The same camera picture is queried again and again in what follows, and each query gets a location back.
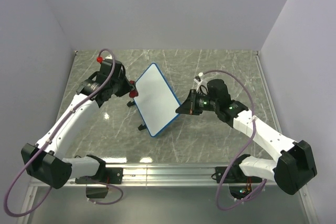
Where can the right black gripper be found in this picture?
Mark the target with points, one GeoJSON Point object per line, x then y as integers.
{"type": "Point", "coordinates": [187, 107]}

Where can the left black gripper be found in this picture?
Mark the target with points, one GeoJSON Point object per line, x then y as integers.
{"type": "Point", "coordinates": [127, 88]}

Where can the blue framed whiteboard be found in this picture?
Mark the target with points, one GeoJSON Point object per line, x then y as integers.
{"type": "Point", "coordinates": [156, 101]}

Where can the small red eraser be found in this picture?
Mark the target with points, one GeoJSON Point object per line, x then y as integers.
{"type": "Point", "coordinates": [133, 93]}

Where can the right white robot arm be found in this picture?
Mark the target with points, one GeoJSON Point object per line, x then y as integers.
{"type": "Point", "coordinates": [292, 163]}

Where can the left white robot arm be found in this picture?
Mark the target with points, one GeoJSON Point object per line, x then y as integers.
{"type": "Point", "coordinates": [46, 159]}

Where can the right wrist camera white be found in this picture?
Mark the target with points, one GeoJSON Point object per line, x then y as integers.
{"type": "Point", "coordinates": [199, 80]}

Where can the aluminium mounting rail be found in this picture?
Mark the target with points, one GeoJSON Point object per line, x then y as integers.
{"type": "Point", "coordinates": [162, 175]}

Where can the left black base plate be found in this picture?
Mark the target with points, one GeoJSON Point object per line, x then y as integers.
{"type": "Point", "coordinates": [109, 175]}

